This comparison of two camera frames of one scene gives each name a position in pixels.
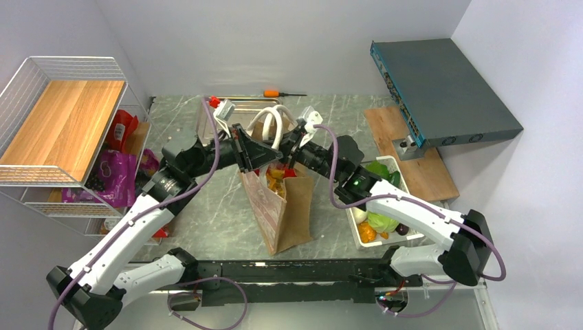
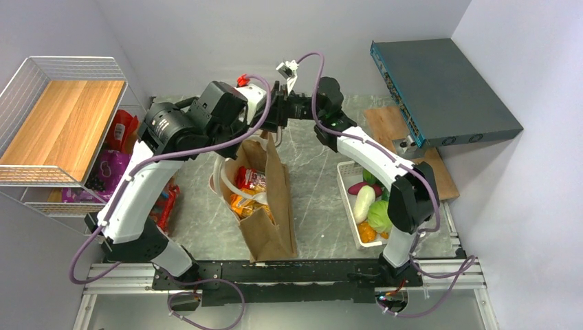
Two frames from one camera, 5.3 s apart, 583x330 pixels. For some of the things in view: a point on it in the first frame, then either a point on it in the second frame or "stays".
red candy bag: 289,172 to 248,178
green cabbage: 381,223 stays
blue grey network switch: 443,97 stays
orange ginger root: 368,234 stays
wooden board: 427,179 stays
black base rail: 295,282 stays
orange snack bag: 275,181 to 243,207
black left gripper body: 227,153 to 240,126
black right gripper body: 308,153 to 291,106
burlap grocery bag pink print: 287,222 to 277,240
